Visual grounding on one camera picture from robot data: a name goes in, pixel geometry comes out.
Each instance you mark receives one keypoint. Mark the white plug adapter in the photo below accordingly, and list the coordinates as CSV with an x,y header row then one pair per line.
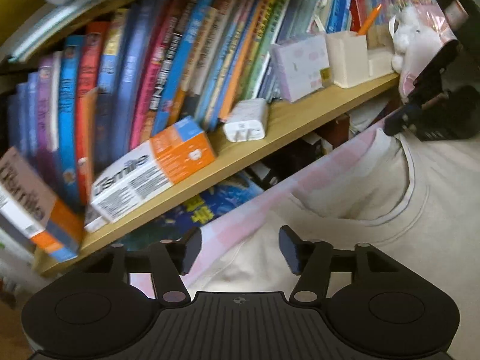
x,y
245,120

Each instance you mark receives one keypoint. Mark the blue illustrated book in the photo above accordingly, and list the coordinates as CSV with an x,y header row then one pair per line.
x,y
210,202

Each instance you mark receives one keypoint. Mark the pink checked tablecloth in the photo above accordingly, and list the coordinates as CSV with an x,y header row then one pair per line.
x,y
232,232

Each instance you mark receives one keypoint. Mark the pink rabbit plush toy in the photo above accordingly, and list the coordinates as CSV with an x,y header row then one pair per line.
x,y
420,45

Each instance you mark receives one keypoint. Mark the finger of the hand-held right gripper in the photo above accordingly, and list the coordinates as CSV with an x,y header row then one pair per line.
x,y
399,120

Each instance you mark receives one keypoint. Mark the tiny white box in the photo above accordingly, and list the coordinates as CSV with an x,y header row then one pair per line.
x,y
93,223

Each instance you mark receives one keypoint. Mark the orange pencil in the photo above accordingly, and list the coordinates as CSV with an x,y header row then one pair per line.
x,y
369,19

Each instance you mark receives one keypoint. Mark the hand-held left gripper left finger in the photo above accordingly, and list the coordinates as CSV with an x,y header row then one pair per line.
x,y
191,249

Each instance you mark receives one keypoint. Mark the cream pen holder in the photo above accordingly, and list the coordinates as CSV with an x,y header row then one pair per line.
x,y
347,60

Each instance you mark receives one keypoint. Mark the row of colourful books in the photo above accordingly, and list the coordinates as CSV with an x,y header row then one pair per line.
x,y
150,63

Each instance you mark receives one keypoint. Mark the wooden bookshelf with white frame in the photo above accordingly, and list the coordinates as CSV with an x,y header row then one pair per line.
x,y
300,120

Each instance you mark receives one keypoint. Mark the long white and orange box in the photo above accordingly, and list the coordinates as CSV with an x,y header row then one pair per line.
x,y
150,168

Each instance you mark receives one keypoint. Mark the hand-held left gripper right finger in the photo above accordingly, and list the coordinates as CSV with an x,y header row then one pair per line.
x,y
289,249

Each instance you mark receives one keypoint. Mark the low cream box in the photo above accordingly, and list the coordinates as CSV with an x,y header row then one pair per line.
x,y
380,63

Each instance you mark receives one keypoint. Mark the tall orange and blue box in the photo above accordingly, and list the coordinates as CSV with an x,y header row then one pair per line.
x,y
33,202

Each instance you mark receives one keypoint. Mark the pale purple note box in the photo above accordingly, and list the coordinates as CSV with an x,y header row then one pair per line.
x,y
300,67

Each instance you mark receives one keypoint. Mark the flat stack of thin books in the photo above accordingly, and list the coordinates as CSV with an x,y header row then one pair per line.
x,y
45,33

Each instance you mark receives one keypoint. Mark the cream T-shirt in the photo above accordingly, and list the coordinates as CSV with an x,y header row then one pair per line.
x,y
412,251

